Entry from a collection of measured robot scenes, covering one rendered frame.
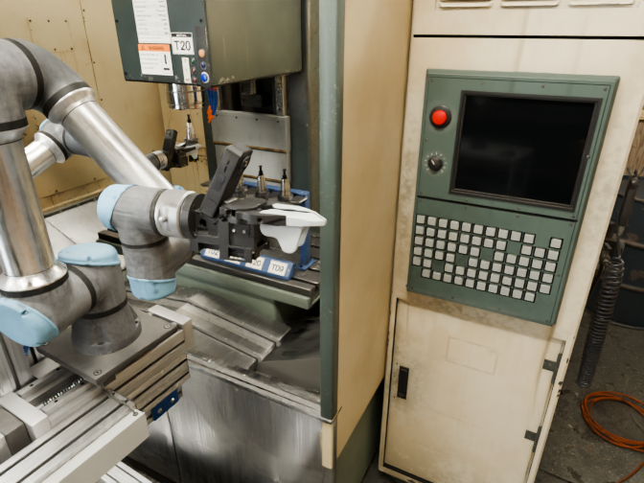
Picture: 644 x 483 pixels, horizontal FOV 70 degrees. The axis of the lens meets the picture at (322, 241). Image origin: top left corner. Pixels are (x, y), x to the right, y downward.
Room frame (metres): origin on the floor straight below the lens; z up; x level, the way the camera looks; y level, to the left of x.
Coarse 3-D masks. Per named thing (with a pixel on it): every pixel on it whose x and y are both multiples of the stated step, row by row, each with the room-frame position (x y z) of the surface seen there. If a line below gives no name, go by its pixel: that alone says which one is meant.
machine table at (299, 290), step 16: (96, 240) 2.05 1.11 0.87; (112, 240) 2.03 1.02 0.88; (272, 240) 1.98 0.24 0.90; (272, 256) 1.81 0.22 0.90; (288, 256) 1.81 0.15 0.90; (192, 272) 1.77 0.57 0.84; (208, 272) 1.73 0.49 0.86; (224, 272) 1.71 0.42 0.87; (240, 272) 1.68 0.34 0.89; (256, 272) 1.66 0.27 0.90; (304, 272) 1.66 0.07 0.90; (240, 288) 1.66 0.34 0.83; (256, 288) 1.62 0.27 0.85; (272, 288) 1.58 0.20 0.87; (288, 288) 1.57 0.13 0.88; (304, 288) 1.54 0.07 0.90; (304, 304) 1.51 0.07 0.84
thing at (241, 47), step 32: (128, 0) 1.88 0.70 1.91; (192, 0) 1.74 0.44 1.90; (224, 0) 1.81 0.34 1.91; (256, 0) 1.99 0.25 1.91; (288, 0) 2.20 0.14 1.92; (128, 32) 1.89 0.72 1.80; (192, 32) 1.75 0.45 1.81; (224, 32) 1.80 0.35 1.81; (256, 32) 1.98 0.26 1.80; (288, 32) 2.20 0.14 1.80; (128, 64) 1.90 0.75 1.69; (224, 64) 1.79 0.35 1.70; (256, 64) 1.96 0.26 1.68; (288, 64) 2.19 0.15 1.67
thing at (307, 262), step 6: (300, 204) 1.72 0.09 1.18; (306, 204) 1.71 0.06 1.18; (306, 240) 1.71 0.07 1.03; (300, 246) 1.72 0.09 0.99; (306, 246) 1.71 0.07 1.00; (300, 252) 1.72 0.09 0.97; (306, 252) 1.71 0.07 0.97; (300, 258) 1.72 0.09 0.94; (306, 258) 1.71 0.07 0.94; (300, 264) 1.70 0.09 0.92; (306, 264) 1.71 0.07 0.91
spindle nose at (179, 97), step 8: (168, 88) 1.99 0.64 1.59; (176, 88) 1.97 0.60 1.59; (184, 88) 1.97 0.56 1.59; (192, 88) 1.99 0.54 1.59; (200, 88) 2.02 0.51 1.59; (168, 96) 1.99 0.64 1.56; (176, 96) 1.97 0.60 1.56; (184, 96) 1.97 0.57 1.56; (192, 96) 1.98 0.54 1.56; (200, 96) 2.02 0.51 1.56; (168, 104) 2.01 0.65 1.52; (176, 104) 1.97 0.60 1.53; (184, 104) 1.97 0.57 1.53; (192, 104) 1.98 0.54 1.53; (200, 104) 2.01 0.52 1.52
